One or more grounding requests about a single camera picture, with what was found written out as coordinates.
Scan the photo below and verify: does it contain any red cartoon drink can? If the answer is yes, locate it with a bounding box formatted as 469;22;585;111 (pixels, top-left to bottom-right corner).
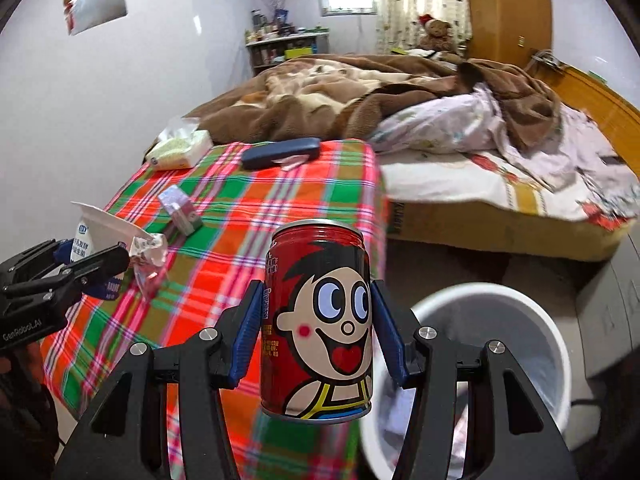
259;219;375;425

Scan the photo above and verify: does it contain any green white tissue pack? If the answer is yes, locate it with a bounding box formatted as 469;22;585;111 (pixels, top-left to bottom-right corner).
145;117;213;170

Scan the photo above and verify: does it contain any wooden wardrobe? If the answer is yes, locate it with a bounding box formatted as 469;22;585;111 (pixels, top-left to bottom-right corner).
462;0;553;63

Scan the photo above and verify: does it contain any white yogurt cup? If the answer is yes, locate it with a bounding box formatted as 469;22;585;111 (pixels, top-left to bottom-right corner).
70;201;153;301

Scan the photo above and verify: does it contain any white floral quilt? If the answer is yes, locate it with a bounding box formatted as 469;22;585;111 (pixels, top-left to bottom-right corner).
370;85;506;153

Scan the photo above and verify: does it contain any brown fleece blanket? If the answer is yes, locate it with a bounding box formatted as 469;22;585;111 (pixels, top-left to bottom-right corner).
182;52;563;153

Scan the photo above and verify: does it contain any brown teddy bear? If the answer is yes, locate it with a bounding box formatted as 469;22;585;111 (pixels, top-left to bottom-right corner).
417;14;458;56

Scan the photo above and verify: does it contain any lilac garment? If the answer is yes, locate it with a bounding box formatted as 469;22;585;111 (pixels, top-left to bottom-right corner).
495;100;640;221

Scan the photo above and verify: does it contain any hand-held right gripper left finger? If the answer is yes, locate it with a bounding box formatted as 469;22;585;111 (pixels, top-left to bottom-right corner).
52;280;266;480

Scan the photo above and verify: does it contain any floral bed sheet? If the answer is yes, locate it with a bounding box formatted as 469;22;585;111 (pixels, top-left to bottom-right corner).
382;147;636;261

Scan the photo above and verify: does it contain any dark glasses case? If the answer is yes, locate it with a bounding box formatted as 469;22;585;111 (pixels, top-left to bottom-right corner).
241;137;321;171

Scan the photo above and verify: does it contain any small printed drink carton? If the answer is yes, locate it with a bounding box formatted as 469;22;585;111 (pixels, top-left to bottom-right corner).
158;185;203;236

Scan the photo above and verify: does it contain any white trash bin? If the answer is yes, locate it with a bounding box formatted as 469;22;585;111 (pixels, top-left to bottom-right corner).
357;282;572;480

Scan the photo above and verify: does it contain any wooden bed headboard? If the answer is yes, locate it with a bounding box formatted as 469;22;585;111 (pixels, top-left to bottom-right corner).
532;50;640;146

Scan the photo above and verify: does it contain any plaid tablecloth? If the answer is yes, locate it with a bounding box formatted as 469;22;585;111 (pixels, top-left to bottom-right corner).
39;139;392;480

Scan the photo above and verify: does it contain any crumpled white red wrapper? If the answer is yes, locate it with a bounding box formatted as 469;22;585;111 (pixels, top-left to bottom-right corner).
129;232;170;300

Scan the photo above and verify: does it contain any grey nightstand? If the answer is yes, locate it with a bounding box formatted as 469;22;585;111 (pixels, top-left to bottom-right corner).
575;250;640;386

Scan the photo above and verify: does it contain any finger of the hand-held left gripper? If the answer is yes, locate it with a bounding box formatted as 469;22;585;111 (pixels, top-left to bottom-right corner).
50;246;132;296
0;239;77;288

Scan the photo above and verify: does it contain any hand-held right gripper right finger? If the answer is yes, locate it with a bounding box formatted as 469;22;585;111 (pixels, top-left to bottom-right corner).
370;277;583;480

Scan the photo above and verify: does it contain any patterned curtain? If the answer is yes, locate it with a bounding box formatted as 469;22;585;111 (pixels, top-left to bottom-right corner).
375;0;473;56

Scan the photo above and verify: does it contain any cluttered storage shelf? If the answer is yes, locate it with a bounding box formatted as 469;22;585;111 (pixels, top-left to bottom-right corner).
245;30;331;77

